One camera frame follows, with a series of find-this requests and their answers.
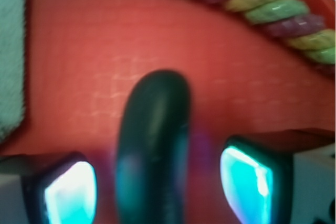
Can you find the red plastic tray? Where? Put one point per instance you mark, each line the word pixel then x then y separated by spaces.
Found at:
pixel 83 57

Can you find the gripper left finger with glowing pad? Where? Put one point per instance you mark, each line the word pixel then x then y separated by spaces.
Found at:
pixel 59 188

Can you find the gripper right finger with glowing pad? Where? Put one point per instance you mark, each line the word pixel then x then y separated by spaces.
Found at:
pixel 257 180

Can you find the multicolour twisted rope toy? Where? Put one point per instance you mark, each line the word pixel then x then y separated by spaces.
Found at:
pixel 293 23

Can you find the light blue cloth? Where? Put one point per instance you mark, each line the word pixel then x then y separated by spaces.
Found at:
pixel 12 65

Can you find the dark green plastic pickle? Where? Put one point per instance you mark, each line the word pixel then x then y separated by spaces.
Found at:
pixel 151 164

